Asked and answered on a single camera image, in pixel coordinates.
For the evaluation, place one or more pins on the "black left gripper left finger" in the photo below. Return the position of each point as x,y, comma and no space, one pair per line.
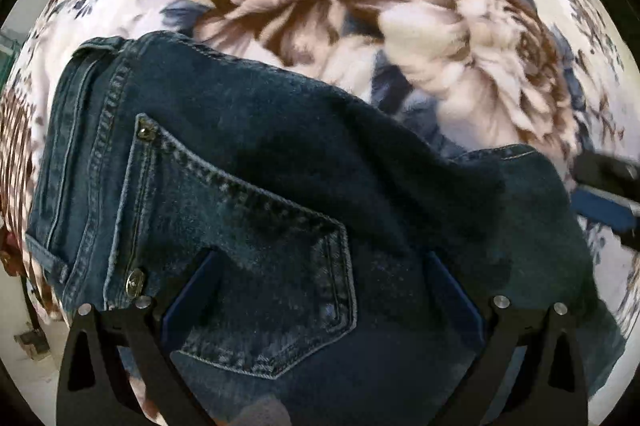
104,348

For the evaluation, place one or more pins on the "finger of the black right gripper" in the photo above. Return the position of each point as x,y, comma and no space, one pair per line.
606,192

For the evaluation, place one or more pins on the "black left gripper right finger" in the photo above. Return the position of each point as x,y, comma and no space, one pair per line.
528,370

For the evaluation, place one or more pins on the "dark blue denim jeans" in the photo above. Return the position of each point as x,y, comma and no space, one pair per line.
307,247

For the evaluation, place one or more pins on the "floral fleece bed blanket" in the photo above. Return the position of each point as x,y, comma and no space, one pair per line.
463,75

